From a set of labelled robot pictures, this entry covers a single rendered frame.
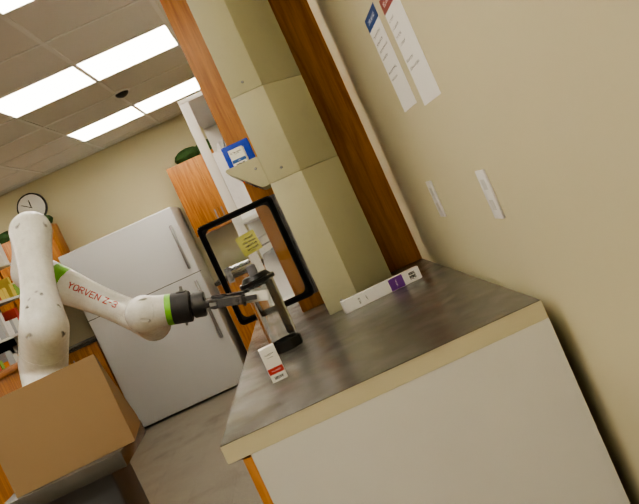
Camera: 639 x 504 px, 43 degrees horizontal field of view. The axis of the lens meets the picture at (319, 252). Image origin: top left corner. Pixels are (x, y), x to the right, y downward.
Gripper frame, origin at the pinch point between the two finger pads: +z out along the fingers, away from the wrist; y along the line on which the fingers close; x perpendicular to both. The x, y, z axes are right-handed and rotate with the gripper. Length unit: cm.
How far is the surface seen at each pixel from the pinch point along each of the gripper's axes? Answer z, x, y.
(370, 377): 22, 12, -78
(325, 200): 24.8, -24.0, 29.0
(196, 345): -88, 88, 514
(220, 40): 0, -80, 26
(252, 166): 3.1, -38.7, 25.9
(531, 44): 49, -41, -121
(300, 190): 17.1, -28.5, 25.7
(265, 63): 13, -71, 30
